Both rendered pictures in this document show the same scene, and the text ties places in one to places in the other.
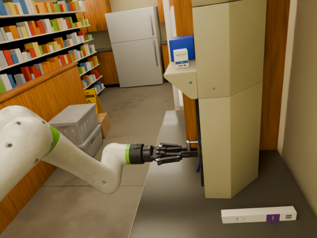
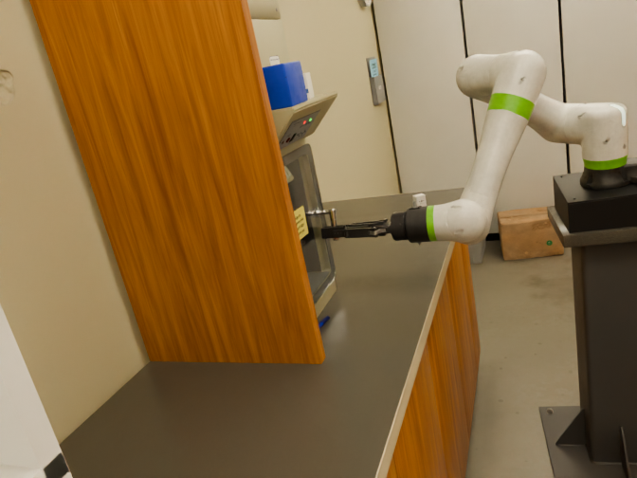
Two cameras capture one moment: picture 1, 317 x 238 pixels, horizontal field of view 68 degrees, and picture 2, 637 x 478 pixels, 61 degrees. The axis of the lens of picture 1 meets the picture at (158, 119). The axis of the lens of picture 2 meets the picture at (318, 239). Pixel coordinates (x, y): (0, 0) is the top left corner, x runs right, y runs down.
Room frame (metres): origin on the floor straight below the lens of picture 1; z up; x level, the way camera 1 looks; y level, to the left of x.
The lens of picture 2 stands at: (2.27, 0.11, 1.58)
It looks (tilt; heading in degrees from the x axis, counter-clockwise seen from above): 18 degrees down; 191
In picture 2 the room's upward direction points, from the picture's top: 12 degrees counter-clockwise
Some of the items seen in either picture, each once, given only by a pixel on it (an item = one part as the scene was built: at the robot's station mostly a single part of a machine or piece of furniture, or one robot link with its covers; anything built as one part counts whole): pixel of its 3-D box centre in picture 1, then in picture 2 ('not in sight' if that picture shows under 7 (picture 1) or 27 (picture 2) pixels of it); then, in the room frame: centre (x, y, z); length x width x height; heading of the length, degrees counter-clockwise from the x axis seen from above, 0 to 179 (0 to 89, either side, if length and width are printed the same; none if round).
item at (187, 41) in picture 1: (182, 47); (276, 86); (1.05, -0.15, 1.56); 0.10 x 0.10 x 0.09; 78
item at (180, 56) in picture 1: (180, 58); (300, 86); (0.91, -0.12, 1.54); 0.05 x 0.05 x 0.06; 86
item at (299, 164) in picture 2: (199, 131); (303, 229); (0.95, -0.18, 1.19); 0.30 x 0.01 x 0.40; 167
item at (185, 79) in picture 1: (183, 75); (300, 122); (0.96, -0.13, 1.46); 0.32 x 0.11 x 0.10; 168
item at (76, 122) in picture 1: (76, 123); not in sight; (2.93, 1.10, 0.49); 0.60 x 0.42 x 0.33; 168
